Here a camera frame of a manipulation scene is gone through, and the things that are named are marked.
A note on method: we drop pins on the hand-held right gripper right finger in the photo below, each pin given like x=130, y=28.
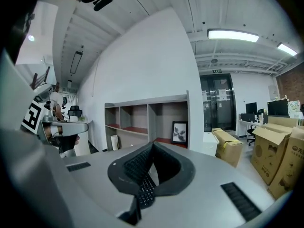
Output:
x=175, y=174

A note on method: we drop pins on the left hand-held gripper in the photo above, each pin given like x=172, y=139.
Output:
x=32, y=115

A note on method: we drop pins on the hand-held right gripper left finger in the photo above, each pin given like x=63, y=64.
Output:
x=129, y=172

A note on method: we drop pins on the framed black white picture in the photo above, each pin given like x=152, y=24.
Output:
x=179, y=132

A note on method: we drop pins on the grey shelf unit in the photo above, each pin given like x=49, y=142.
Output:
x=152, y=113

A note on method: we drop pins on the white office desk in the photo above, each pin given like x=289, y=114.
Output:
x=244, y=125

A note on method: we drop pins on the black computer monitor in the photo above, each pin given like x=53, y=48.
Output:
x=251, y=108

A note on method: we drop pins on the person's left hand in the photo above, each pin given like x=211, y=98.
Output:
x=48, y=133

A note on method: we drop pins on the black office chair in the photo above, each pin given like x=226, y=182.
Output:
x=251, y=132
x=74, y=111

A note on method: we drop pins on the black keyboard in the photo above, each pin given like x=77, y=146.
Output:
x=147, y=193

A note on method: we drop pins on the white drawer unit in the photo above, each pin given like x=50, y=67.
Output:
x=210, y=144

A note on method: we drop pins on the long taped cardboard box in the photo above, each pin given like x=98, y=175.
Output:
x=228, y=146

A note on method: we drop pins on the unlit ceiling light panel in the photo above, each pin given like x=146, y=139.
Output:
x=76, y=62

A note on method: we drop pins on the black double door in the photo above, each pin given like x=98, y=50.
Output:
x=217, y=103

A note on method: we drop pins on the large printed cardboard box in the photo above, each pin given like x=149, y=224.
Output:
x=291, y=170
x=270, y=153

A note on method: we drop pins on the person's black shirt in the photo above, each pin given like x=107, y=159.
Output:
x=21, y=39

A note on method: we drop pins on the green exit sign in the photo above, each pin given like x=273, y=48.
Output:
x=216, y=71

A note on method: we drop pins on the lit ceiling light panel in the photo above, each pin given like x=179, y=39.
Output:
x=287, y=49
x=232, y=35

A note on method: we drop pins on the large black wall screen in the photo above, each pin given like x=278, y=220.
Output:
x=278, y=108

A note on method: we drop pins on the black head-mounted camera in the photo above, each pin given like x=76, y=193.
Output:
x=104, y=2

